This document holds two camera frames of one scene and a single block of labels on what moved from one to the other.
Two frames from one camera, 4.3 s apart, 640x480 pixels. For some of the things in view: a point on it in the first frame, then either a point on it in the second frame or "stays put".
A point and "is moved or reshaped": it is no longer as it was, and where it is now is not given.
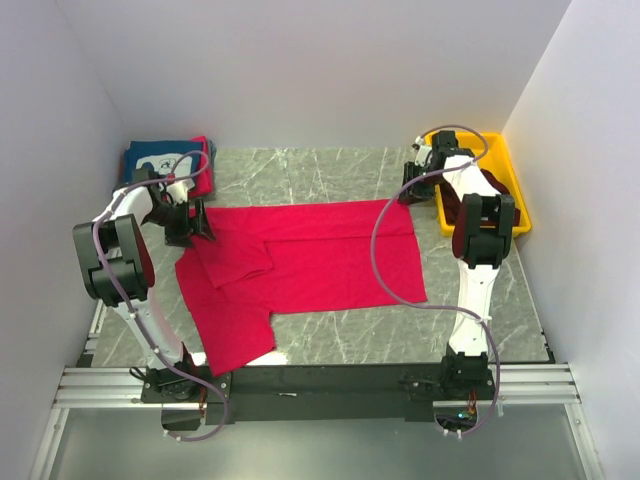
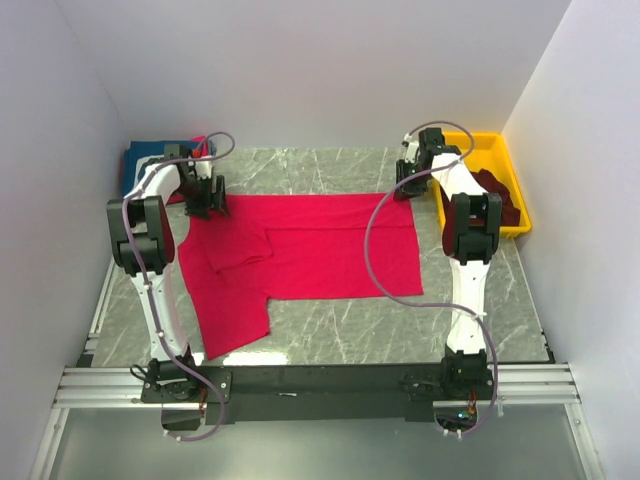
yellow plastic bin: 491,153 stays put
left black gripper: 190,225 to 211,201
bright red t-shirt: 270,259 is moved or reshaped
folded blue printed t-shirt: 179,159 stays put
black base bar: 322,393 stays put
